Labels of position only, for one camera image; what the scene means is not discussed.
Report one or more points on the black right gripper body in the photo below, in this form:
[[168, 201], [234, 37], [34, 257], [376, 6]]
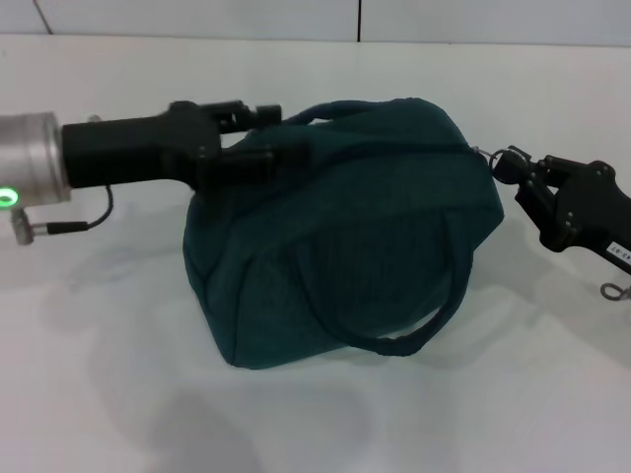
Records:
[[596, 212]]

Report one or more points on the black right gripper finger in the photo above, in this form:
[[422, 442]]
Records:
[[522, 160], [542, 207]]

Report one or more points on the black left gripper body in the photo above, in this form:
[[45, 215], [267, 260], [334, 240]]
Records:
[[138, 148]]

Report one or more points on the dark teal fabric bag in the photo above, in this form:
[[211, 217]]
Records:
[[345, 246]]

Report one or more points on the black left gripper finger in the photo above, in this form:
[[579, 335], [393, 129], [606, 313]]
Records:
[[256, 165], [246, 115]]

